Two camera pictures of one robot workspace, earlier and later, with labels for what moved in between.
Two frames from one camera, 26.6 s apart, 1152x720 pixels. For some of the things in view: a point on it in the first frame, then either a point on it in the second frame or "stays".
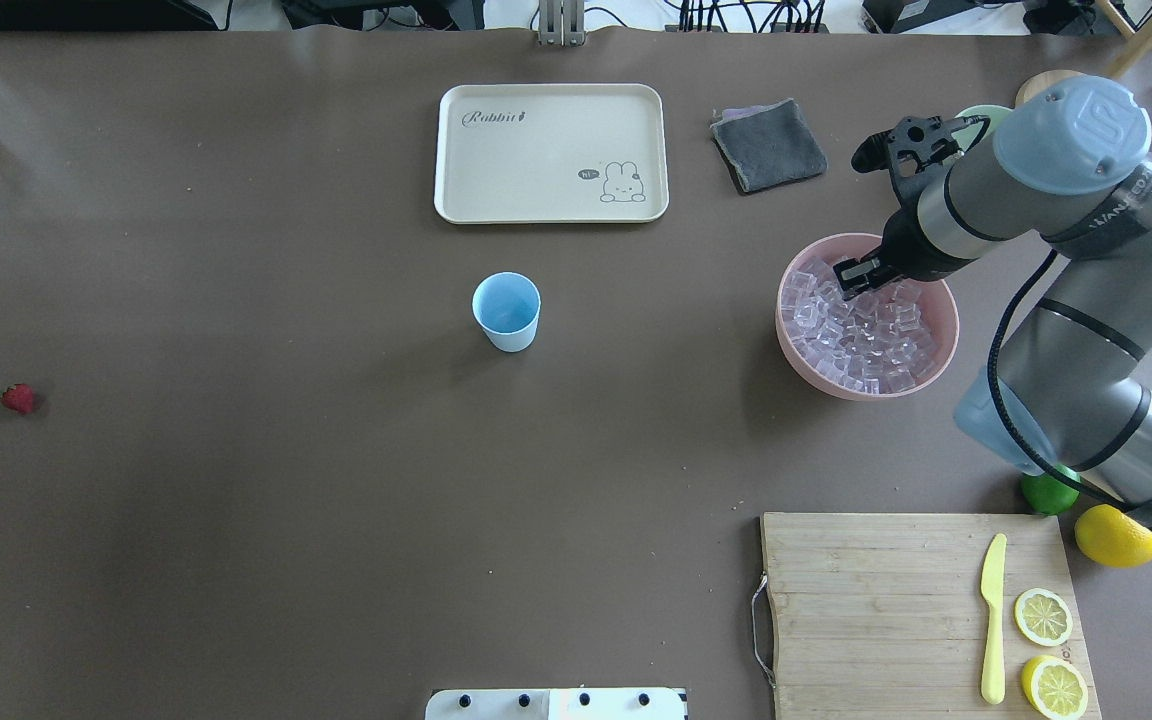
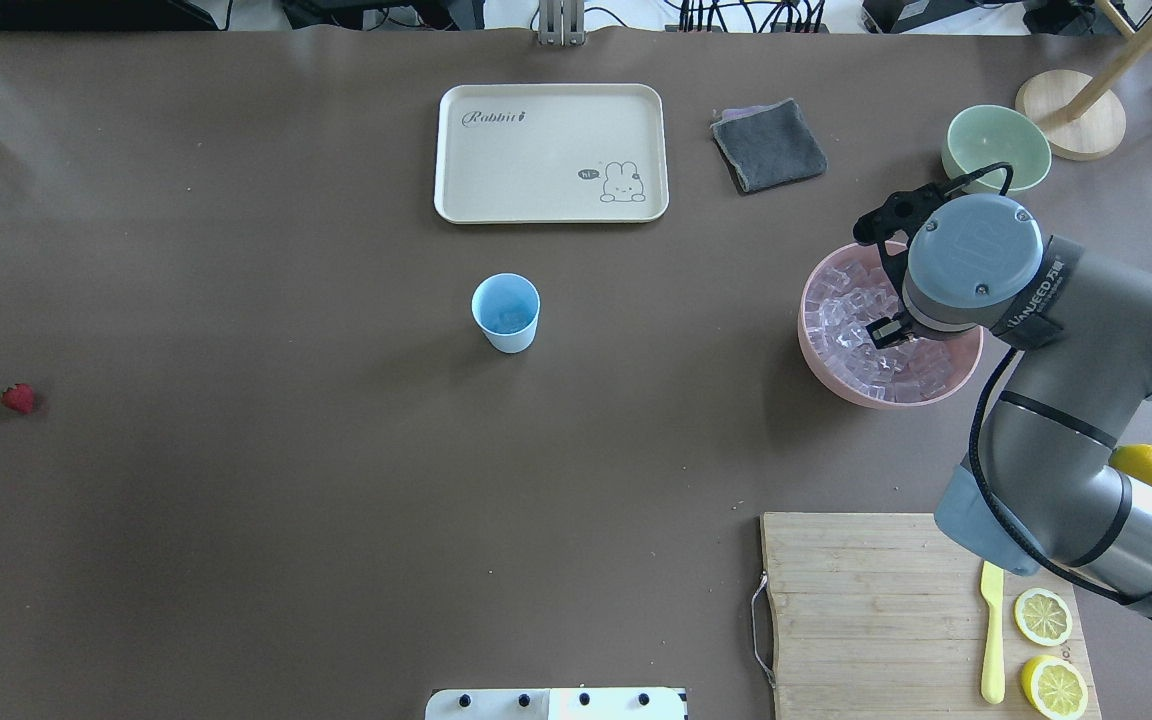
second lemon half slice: [1052, 690] stays
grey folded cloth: [767, 145] stays
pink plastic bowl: [849, 249] -> [853, 287]
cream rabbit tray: [543, 154] stays
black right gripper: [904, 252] -> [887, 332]
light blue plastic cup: [507, 305] stays
